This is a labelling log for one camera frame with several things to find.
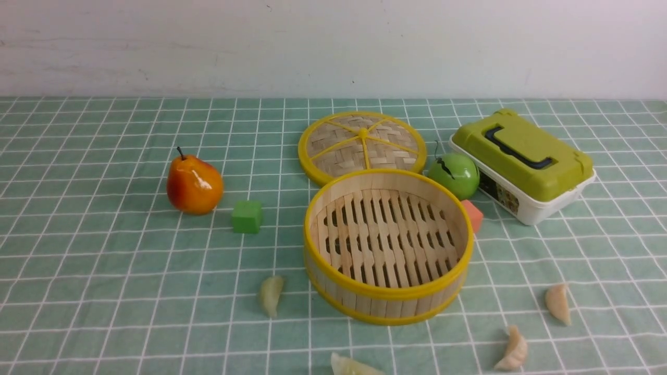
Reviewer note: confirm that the green apple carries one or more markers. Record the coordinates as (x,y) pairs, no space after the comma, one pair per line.
(455,172)

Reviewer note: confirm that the pale green dumpling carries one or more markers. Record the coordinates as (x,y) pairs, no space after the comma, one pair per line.
(270,293)

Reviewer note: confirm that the orange red pear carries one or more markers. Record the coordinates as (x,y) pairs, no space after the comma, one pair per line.
(193,186)

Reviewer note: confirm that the cream dumpling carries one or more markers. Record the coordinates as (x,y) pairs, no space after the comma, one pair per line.
(515,354)
(557,302)

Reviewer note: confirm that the green cube block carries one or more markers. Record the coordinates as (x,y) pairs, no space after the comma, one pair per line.
(247,216)

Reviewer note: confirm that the green lid lunch box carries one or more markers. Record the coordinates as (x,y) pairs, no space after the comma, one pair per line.
(525,169)

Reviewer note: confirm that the orange cube block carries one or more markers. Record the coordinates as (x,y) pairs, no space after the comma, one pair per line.
(475,215)

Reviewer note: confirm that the woven bamboo steamer lid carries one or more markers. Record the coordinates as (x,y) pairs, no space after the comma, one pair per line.
(357,140)

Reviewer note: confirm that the bamboo steamer tray yellow rim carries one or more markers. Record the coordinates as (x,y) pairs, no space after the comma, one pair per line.
(386,246)

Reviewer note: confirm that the green checkered tablecloth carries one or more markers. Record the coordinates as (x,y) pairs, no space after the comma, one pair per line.
(102,275)

